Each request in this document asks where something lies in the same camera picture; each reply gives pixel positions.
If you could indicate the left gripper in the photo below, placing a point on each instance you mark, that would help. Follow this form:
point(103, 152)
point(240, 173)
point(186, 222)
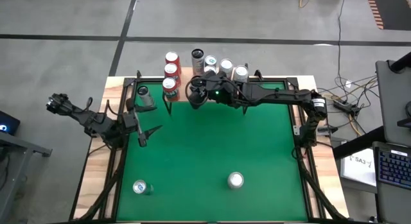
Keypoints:
point(131, 121)

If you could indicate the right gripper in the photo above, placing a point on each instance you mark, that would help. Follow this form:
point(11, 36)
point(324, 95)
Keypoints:
point(221, 89)

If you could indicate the white Celsius peach can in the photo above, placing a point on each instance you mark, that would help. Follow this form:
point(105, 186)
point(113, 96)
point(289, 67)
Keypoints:
point(197, 55)
point(146, 95)

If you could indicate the red Fanta strawberry can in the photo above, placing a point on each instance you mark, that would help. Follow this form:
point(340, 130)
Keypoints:
point(171, 57)
point(169, 83)
point(171, 69)

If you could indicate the blue silver Red Bull can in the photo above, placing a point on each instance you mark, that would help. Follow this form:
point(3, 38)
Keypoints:
point(210, 60)

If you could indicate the Spindrift grapefruit can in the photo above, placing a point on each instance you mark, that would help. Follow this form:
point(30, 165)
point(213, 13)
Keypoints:
point(226, 64)

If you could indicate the white red Spindrift can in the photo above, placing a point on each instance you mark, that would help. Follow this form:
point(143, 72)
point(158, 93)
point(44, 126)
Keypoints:
point(236, 180)
point(241, 73)

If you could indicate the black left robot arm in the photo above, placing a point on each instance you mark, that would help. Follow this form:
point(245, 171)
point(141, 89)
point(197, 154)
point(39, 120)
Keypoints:
point(93, 121)

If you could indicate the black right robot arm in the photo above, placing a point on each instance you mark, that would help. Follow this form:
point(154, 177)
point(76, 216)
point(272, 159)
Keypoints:
point(279, 94)

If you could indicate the wooden shelf with black legs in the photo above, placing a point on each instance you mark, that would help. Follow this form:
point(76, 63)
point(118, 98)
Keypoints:
point(185, 71)

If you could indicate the grey metal desk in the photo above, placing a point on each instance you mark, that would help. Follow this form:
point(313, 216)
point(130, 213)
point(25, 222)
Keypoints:
point(19, 143)

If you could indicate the black device with blue lights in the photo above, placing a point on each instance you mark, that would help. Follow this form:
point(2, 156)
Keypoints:
point(9, 121)

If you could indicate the black power strip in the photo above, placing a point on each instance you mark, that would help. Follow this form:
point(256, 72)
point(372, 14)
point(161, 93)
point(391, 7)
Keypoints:
point(345, 106)

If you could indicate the white paper sign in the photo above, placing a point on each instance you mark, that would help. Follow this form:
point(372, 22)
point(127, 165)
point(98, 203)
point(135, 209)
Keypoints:
point(359, 167)

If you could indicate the black keyboard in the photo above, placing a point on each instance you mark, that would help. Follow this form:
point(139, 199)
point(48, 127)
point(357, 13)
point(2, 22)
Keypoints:
point(393, 166)

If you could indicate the black orange-striped floor mat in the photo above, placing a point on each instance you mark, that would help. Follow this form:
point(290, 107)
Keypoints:
point(395, 9)

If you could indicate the black aluminium table frame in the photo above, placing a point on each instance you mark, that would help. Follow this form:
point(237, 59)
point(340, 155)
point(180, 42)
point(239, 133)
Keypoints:
point(151, 80)

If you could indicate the white metal bracket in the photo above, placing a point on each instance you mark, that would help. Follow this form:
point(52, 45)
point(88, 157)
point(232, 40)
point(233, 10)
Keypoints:
point(297, 130)

